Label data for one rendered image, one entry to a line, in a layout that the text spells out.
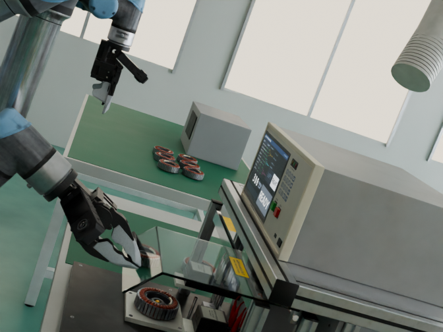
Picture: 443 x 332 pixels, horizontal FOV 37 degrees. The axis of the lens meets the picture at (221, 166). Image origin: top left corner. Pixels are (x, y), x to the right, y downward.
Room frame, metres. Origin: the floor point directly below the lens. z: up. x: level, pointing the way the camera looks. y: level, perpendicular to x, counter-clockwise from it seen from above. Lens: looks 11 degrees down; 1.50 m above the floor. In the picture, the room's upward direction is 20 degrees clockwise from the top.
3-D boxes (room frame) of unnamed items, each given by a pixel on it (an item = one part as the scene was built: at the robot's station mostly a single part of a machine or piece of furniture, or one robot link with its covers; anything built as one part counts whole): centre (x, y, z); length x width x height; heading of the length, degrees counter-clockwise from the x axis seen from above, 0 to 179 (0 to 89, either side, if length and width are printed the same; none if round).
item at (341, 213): (1.51, -0.31, 1.22); 0.44 x 0.39 x 0.20; 13
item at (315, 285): (1.52, -0.31, 1.09); 0.68 x 0.44 x 0.05; 13
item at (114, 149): (3.81, 0.33, 0.38); 1.85 x 1.10 x 0.75; 13
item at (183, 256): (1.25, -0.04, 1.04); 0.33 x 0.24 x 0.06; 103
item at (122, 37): (1.94, 0.41, 1.37); 0.08 x 0.08 x 0.05
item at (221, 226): (1.47, -0.09, 1.03); 0.62 x 0.01 x 0.03; 13
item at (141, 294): (1.57, 0.03, 0.80); 0.11 x 0.11 x 0.04
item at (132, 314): (1.57, 0.03, 0.78); 0.15 x 0.15 x 0.01; 13
